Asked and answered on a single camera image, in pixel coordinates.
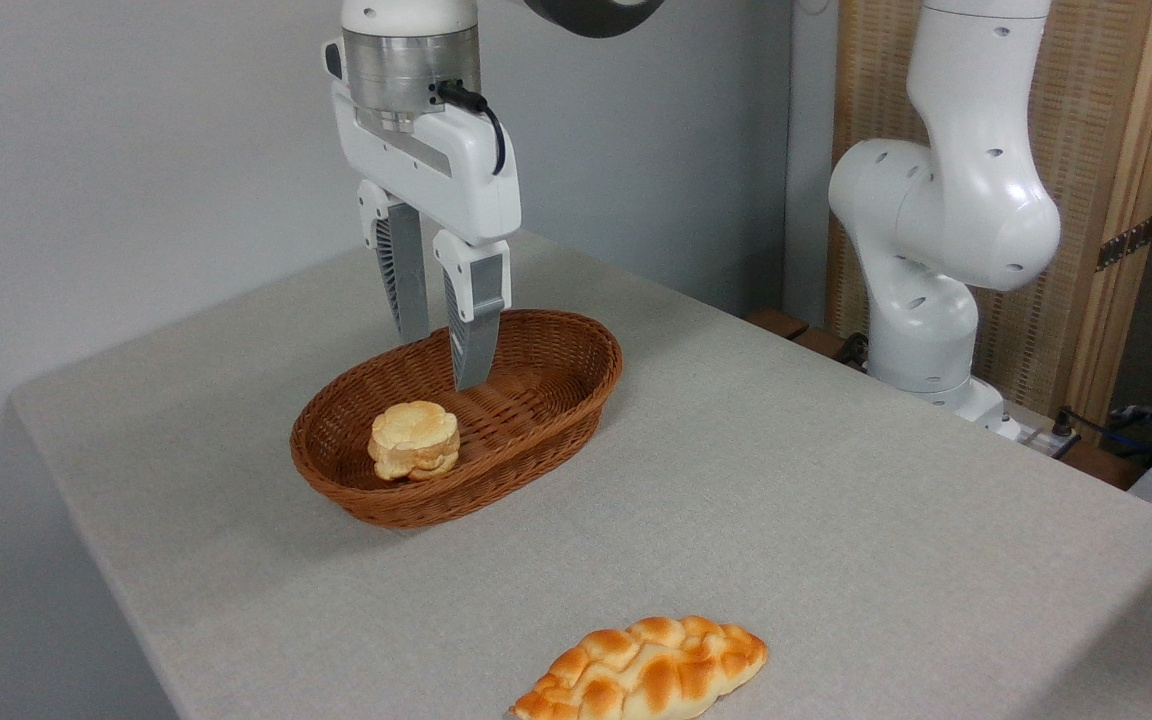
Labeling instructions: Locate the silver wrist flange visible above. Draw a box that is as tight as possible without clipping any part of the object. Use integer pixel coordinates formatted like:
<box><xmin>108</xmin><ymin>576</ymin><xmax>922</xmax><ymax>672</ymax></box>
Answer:
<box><xmin>343</xmin><ymin>27</ymin><xmax>483</xmax><ymax>134</ymax></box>

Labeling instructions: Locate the brown wicker basket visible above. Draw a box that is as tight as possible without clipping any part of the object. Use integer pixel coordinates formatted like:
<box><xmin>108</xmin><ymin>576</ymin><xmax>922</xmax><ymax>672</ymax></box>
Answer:
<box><xmin>290</xmin><ymin>309</ymin><xmax>624</xmax><ymax>529</ymax></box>

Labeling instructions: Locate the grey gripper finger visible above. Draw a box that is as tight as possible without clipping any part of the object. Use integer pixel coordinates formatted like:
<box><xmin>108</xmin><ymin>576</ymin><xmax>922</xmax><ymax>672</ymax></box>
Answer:
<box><xmin>357</xmin><ymin>180</ymin><xmax>431</xmax><ymax>343</ymax></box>
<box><xmin>433</xmin><ymin>229</ymin><xmax>514</xmax><ymax>392</ymax></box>

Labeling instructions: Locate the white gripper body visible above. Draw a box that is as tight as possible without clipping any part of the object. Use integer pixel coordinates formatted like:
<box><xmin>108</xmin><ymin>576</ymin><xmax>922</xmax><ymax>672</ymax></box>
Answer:
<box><xmin>323</xmin><ymin>39</ymin><xmax>523</xmax><ymax>248</ymax></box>

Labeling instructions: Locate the black cable bundle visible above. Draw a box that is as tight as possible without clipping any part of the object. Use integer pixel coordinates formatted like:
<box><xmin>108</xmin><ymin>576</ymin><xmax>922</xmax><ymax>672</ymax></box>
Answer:
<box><xmin>1066</xmin><ymin>398</ymin><xmax>1152</xmax><ymax>471</ymax></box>

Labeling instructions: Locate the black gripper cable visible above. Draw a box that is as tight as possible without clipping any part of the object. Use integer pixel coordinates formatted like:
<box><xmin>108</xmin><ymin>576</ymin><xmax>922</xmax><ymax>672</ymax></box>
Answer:
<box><xmin>435</xmin><ymin>80</ymin><xmax>508</xmax><ymax>177</ymax></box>

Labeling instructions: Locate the wooden rattan folding screen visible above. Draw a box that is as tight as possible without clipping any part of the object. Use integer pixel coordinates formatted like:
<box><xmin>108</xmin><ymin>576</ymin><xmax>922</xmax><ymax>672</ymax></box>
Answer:
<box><xmin>825</xmin><ymin>0</ymin><xmax>1152</xmax><ymax>433</ymax></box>

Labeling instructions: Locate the round bread roll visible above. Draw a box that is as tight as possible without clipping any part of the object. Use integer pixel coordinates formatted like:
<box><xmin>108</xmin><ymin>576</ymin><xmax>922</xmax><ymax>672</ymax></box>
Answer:
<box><xmin>367</xmin><ymin>401</ymin><xmax>462</xmax><ymax>483</ymax></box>

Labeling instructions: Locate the braided bread loaf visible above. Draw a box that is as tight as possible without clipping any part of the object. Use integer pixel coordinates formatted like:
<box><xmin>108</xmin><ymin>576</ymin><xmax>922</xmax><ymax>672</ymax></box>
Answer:
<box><xmin>507</xmin><ymin>616</ymin><xmax>769</xmax><ymax>720</ymax></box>

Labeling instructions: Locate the dark metal hinge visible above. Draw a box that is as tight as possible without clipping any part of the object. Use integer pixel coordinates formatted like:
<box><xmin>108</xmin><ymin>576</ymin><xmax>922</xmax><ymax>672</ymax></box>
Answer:
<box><xmin>1095</xmin><ymin>214</ymin><xmax>1152</xmax><ymax>273</ymax></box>

